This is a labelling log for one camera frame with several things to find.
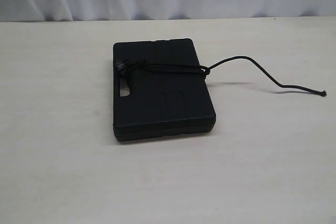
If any black plastic carrying case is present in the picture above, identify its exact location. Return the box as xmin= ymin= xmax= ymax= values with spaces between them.
xmin=113 ymin=38 xmax=216 ymax=142

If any black cord with knot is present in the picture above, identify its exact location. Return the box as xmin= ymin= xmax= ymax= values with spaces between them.
xmin=114 ymin=55 xmax=328 ymax=97

